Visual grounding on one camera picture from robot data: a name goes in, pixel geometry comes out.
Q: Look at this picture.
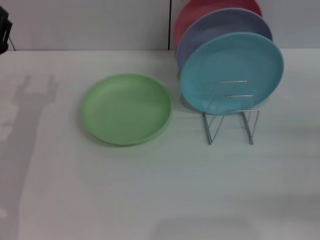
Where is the green plastic plate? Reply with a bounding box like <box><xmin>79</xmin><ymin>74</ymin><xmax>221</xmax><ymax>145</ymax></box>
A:
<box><xmin>80</xmin><ymin>72</ymin><xmax>173</xmax><ymax>148</ymax></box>

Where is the light blue plastic plate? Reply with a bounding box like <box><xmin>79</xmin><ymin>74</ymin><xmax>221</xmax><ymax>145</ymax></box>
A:
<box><xmin>179</xmin><ymin>31</ymin><xmax>285</xmax><ymax>116</ymax></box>

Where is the purple plastic plate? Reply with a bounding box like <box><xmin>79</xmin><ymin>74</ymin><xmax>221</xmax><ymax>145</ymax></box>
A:
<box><xmin>176</xmin><ymin>7</ymin><xmax>274</xmax><ymax>72</ymax></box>

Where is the pink plastic plate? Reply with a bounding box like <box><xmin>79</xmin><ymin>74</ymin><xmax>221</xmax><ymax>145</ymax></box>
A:
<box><xmin>173</xmin><ymin>0</ymin><xmax>264</xmax><ymax>51</ymax></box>

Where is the metal wire plate rack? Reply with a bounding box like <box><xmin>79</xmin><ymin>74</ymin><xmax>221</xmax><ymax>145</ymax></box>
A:
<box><xmin>202</xmin><ymin>80</ymin><xmax>259</xmax><ymax>146</ymax></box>

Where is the black stand frame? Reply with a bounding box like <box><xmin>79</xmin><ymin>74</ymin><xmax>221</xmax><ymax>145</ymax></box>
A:
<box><xmin>0</xmin><ymin>4</ymin><xmax>14</xmax><ymax>55</ymax></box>

